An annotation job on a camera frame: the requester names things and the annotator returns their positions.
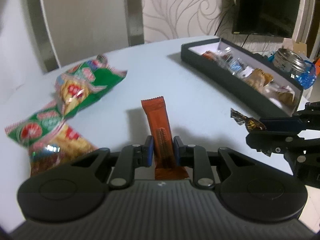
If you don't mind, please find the green prawn cracker bag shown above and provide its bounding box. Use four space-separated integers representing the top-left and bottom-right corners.
55 54 127 118
4 100 97 176

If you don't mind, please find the dark foil candy wrapper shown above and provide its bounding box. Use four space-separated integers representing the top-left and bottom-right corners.
231 108 266 133

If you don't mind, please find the black television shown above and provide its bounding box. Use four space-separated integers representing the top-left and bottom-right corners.
232 0 300 38

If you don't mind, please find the dark grey storage box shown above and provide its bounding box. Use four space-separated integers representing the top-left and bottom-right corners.
181 38 303 118

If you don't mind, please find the blue plastic bag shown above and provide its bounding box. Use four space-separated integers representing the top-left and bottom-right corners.
268 53 317 90

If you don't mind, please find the small gold snack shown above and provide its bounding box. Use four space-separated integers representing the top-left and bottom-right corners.
276 86 296 106

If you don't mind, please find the metal tin can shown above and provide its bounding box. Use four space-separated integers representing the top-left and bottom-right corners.
272 48 306 74

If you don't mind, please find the brown pastry snack bag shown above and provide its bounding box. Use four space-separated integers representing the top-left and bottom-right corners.
244 68 273 92

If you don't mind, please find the orange snack bar wrapper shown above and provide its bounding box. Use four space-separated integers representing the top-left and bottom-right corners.
141 96 189 180

